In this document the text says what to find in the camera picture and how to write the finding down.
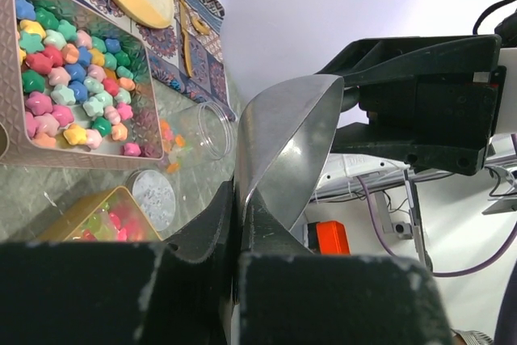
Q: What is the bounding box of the clear jar lid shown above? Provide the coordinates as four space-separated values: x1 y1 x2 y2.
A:
126 169 176 232

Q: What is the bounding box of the metal candy scoop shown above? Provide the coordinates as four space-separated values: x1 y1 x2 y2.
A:
234 74 344 229

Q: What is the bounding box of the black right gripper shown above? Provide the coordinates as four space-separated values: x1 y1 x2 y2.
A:
316 34 502 175

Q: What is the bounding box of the pink tin with star candies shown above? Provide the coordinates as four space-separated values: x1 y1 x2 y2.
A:
1 0 164 170

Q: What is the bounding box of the clear plastic candy jar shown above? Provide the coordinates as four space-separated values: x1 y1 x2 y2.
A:
160 102 234 174

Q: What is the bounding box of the gold knife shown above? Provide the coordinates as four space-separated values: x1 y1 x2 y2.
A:
179 0 193 78

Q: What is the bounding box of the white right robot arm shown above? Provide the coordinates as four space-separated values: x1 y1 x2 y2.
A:
235 34 509 251

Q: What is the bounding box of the patterned placemat cloth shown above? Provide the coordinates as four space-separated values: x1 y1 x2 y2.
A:
76 0 231 111

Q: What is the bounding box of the gold tin with gummy stars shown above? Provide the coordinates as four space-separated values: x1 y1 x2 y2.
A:
37 186 161 242

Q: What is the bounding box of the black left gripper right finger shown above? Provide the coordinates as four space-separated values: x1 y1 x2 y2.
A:
241 193 312 255

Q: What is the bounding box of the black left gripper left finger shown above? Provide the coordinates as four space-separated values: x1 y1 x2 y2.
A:
166 179 234 267

